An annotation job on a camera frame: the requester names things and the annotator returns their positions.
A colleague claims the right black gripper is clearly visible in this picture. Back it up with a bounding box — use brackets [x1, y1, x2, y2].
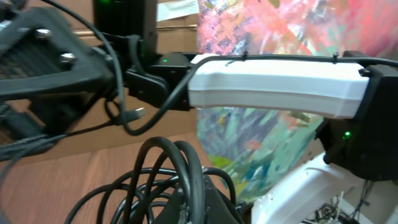
[1, 7, 114, 134]

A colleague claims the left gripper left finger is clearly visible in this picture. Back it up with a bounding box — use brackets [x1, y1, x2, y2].
[152, 187, 190, 224]

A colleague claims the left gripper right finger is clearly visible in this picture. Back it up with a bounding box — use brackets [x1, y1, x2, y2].
[203, 175, 243, 224]

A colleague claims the black cable bundle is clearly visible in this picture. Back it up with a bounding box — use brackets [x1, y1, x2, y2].
[0, 107, 246, 224]

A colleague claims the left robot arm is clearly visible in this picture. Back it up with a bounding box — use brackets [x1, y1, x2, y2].
[155, 154, 363, 223]

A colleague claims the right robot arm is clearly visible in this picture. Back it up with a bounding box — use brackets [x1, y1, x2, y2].
[1, 1, 397, 181]

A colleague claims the colourful painted backdrop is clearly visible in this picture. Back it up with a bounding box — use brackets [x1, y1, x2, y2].
[190, 0, 397, 201]

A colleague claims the floor cable tangle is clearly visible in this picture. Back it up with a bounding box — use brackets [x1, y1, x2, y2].
[301, 180, 374, 224]

